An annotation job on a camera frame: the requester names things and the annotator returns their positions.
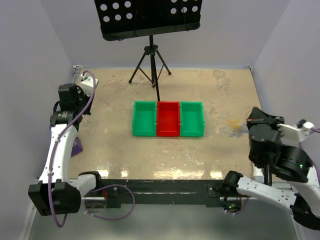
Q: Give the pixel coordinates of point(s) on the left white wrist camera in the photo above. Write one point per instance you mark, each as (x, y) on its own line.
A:
(87, 84)

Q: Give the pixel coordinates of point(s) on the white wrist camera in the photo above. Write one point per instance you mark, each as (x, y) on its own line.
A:
(87, 84)
(298, 132)

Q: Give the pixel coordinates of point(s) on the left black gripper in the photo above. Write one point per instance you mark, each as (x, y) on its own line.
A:
(81, 93)

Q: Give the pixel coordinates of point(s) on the green bin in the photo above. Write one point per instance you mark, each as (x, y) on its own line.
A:
(144, 119)
(192, 120)

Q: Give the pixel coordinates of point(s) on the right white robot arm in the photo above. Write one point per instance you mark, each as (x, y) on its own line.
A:
(291, 179)

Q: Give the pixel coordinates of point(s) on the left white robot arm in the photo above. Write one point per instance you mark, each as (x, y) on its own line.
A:
(54, 193)

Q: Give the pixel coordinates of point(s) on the purple holder block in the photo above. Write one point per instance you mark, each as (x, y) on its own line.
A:
(76, 147)

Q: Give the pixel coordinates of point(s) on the red bin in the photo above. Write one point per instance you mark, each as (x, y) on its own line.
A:
(168, 119)

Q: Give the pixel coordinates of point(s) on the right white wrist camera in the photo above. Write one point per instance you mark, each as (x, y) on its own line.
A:
(298, 132)

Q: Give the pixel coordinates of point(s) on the black music stand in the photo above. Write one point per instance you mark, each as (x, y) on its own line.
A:
(126, 19)

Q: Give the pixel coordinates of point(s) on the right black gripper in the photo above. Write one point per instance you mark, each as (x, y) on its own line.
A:
(256, 114)

